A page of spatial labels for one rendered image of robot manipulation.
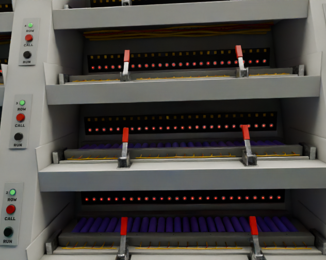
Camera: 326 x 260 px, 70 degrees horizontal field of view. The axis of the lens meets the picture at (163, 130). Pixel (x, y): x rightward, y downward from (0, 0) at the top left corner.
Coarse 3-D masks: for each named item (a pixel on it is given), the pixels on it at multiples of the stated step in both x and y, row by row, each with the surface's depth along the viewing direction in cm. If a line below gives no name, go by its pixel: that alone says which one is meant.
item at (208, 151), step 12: (72, 156) 55; (84, 156) 56; (96, 156) 56; (108, 156) 56; (132, 156) 55; (144, 156) 55; (156, 156) 55; (168, 156) 55; (180, 156) 55; (192, 156) 53; (204, 156) 53; (216, 156) 52; (228, 156) 52; (240, 156) 54
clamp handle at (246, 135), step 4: (244, 128) 51; (244, 132) 51; (248, 132) 51; (244, 136) 50; (248, 136) 50; (244, 140) 50; (248, 140) 50; (248, 144) 50; (248, 148) 49; (248, 152) 49
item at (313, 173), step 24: (48, 144) 53; (72, 144) 65; (288, 144) 64; (312, 144) 53; (48, 168) 51; (72, 168) 50; (96, 168) 50; (144, 168) 49; (168, 168) 48; (192, 168) 48; (216, 168) 47; (240, 168) 47; (264, 168) 47; (288, 168) 46; (312, 168) 46
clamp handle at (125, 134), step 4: (124, 128) 53; (128, 128) 53; (124, 132) 52; (128, 132) 53; (124, 136) 52; (124, 140) 51; (124, 144) 51; (124, 148) 51; (124, 152) 50; (124, 156) 50
